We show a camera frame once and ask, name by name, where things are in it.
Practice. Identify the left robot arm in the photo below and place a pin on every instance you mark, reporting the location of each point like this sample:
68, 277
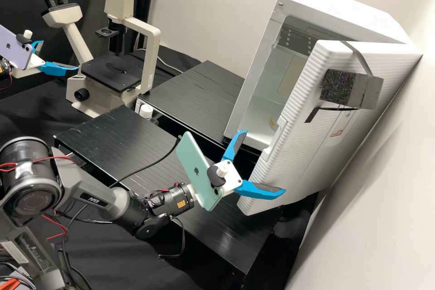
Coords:
5, 70

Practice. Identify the white incubator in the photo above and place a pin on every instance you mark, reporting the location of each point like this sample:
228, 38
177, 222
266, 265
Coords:
333, 14

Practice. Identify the white-capped bottle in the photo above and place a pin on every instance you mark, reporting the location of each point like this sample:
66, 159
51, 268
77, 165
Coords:
146, 111

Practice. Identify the wrist camera phone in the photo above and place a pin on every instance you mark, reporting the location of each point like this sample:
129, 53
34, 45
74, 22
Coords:
197, 171
13, 48

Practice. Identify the right wrist camera phone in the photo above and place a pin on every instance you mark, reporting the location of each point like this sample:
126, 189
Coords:
197, 171

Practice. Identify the left wrist camera phone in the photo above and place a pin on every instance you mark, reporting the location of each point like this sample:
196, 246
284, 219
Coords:
13, 48

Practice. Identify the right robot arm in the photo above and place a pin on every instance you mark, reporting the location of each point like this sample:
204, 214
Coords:
98, 198

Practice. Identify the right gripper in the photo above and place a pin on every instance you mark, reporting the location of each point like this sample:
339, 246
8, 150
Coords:
235, 181

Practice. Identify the incubator door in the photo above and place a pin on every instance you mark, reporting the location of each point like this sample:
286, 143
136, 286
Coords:
306, 140

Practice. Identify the cream microscope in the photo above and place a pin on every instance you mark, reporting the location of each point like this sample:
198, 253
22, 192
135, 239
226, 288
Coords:
102, 72

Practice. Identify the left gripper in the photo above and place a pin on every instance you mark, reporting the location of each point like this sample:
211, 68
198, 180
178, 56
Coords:
32, 64

